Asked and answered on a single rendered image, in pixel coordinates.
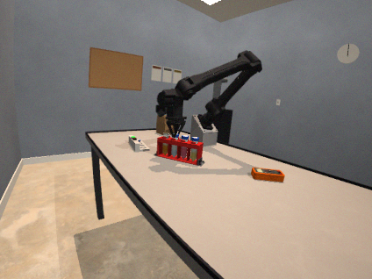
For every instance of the small open brown cardboard box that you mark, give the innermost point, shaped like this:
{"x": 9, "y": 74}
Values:
{"x": 161, "y": 125}

